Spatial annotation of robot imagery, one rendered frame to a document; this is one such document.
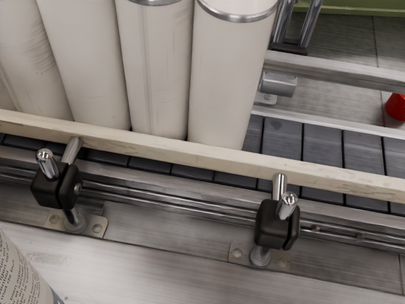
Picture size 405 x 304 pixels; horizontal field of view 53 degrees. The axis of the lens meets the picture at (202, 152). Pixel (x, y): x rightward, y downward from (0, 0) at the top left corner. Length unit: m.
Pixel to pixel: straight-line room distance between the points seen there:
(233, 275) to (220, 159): 0.09
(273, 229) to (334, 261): 0.12
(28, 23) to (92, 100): 0.07
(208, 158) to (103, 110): 0.09
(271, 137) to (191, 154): 0.09
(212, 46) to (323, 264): 0.23
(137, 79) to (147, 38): 0.04
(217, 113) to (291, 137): 0.11
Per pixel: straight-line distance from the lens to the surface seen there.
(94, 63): 0.30
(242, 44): 0.26
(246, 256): 0.38
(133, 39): 0.28
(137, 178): 0.36
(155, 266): 0.32
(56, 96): 0.36
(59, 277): 0.33
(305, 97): 0.50
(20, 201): 0.43
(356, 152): 0.41
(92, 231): 0.39
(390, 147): 0.43
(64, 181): 0.32
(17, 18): 0.31
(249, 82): 0.29
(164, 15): 0.26
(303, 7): 0.62
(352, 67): 0.35
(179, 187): 0.35
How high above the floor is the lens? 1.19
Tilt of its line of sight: 56 degrees down
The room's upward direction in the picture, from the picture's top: 6 degrees clockwise
